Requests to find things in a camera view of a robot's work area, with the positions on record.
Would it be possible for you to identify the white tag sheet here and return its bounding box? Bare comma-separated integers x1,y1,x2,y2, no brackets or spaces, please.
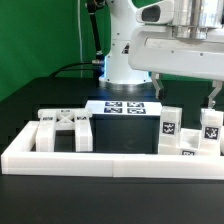
85,100,162,116

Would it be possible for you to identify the white U-shaped fence frame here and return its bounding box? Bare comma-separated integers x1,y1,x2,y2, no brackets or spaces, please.
1,121,224,180

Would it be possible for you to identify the white chair seat part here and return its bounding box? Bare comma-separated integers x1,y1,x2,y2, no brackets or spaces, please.
158,128,221,156

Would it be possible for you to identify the white thin cable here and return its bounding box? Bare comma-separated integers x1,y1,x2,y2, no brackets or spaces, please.
77,0,84,79

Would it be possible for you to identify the white chair back part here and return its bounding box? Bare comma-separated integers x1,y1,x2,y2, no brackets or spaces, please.
36,108,93,152

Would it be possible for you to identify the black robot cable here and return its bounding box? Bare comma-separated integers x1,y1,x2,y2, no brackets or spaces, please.
49,61,105,78

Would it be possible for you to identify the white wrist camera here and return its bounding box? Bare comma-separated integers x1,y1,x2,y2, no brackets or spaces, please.
136,0,174,24

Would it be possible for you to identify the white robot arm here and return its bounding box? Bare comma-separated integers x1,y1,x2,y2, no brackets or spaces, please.
86,0,224,107

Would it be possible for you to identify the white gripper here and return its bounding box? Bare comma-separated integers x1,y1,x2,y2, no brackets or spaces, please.
128,25,224,108

